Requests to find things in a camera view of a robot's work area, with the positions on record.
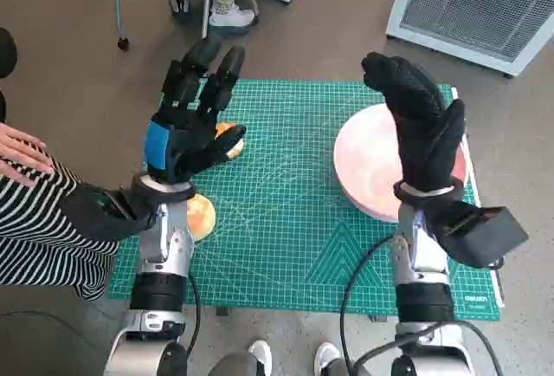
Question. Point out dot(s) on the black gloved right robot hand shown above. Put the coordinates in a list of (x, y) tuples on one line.
[(424, 133)]

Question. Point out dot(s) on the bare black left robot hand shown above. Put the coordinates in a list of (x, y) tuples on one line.
[(190, 116)]

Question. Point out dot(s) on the person's hand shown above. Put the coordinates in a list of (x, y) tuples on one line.
[(21, 151)]

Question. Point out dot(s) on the long braided toy bread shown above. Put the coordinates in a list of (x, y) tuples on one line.
[(237, 149)]

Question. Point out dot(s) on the pink bowl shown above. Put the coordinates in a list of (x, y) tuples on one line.
[(368, 164)]

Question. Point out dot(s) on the round toy bread bun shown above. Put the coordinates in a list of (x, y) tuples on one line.
[(203, 220)]

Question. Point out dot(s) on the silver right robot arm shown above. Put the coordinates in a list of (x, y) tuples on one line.
[(415, 237)]

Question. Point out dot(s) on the thin white board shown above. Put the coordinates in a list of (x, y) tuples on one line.
[(455, 91)]

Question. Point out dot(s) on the silver metal pole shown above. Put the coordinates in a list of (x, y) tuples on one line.
[(206, 3)]

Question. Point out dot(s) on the green cutting mat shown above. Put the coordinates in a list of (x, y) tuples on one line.
[(281, 202)]

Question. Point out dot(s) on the large white mesh-front cabinet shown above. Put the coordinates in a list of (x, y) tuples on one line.
[(476, 3)]

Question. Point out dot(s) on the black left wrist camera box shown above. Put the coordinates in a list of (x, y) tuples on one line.
[(99, 215)]

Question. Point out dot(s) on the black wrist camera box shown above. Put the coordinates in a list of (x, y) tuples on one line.
[(480, 233), (99, 215)]

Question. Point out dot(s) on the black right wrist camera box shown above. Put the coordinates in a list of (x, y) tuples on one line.
[(480, 233)]

